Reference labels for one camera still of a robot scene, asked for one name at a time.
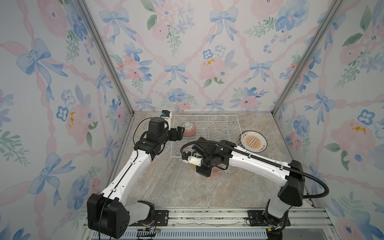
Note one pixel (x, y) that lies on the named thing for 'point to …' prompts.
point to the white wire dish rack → (209, 127)
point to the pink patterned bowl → (190, 129)
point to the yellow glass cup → (193, 167)
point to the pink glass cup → (215, 171)
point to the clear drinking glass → (230, 170)
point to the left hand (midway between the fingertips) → (176, 126)
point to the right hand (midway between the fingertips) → (197, 167)
